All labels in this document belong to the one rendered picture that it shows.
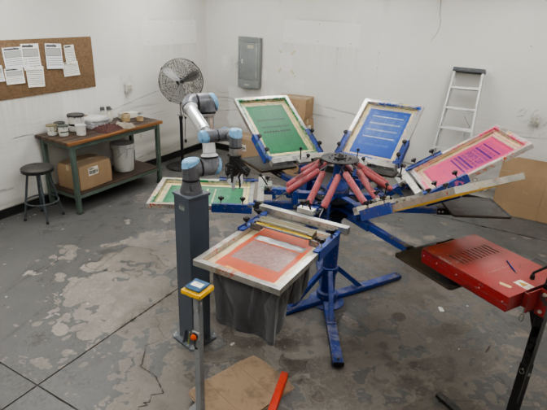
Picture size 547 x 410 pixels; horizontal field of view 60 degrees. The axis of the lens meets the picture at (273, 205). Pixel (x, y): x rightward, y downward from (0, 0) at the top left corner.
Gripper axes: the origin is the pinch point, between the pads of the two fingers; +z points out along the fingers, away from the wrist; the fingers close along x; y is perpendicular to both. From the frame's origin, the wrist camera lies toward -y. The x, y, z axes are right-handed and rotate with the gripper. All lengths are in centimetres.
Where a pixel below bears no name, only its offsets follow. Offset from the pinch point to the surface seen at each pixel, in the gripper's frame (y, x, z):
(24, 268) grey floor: 236, 53, 136
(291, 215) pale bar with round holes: -1, -51, 33
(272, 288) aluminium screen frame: -51, 21, 38
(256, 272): -30, 12, 41
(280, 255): -25.7, -12.9, 40.6
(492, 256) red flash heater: -126, -82, 26
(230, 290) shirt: -17, 20, 56
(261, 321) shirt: -36, 13, 71
